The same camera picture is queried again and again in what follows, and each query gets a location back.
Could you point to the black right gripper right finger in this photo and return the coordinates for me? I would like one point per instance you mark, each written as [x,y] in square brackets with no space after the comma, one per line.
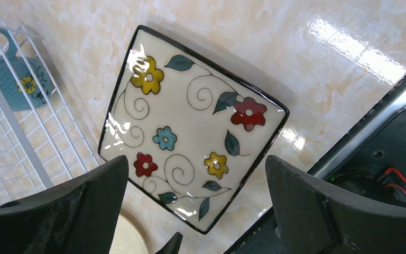
[314,216]

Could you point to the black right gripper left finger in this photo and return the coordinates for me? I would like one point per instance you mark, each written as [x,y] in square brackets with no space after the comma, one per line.
[77,216]

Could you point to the square floral plate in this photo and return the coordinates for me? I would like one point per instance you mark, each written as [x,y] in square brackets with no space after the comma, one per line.
[192,131]

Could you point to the blue mug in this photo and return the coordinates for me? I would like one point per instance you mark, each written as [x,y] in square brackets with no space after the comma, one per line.
[21,83]

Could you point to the cream small leaf plate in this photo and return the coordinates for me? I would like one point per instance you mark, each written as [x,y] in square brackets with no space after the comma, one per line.
[127,238]

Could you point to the white wire dish rack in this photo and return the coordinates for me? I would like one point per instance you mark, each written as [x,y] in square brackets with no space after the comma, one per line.
[41,147]

